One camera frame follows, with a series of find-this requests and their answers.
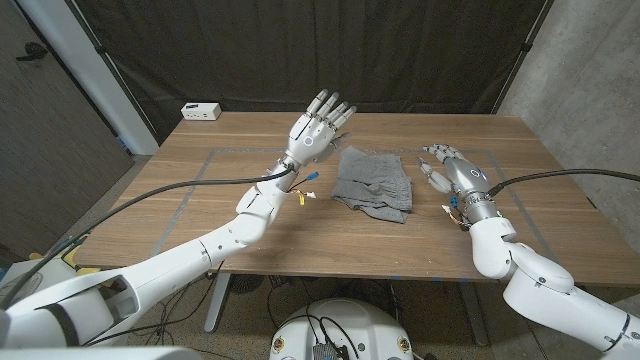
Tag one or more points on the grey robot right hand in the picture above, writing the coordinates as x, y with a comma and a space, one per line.
462, 172

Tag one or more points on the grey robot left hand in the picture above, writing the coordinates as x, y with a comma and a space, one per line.
312, 137

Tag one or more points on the grey cotton shorts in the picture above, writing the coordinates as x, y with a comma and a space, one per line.
372, 182

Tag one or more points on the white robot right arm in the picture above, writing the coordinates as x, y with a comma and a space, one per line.
540, 280

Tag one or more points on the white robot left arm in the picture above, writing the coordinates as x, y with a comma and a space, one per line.
150, 275

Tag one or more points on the black backdrop curtain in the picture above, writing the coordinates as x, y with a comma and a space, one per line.
320, 50

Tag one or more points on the white power strip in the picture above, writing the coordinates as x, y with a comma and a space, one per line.
201, 111

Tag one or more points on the grey tape outline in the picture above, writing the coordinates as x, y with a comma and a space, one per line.
197, 177

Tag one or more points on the black backdrop stand pole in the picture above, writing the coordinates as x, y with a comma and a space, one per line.
526, 46
102, 49

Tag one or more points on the grey table leg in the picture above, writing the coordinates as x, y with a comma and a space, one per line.
472, 315

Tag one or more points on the black round fan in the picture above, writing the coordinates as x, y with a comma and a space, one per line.
246, 283

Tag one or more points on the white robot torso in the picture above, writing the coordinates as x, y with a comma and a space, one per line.
360, 325

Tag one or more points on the white table leg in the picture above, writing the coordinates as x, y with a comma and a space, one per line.
217, 305

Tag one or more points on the grey electronics box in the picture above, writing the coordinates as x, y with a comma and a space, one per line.
330, 351

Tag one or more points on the white pillar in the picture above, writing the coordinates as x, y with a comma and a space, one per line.
90, 65

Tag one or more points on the yellow plastic object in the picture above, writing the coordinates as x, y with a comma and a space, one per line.
70, 255

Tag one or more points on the black wall hook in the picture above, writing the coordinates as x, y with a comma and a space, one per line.
34, 50

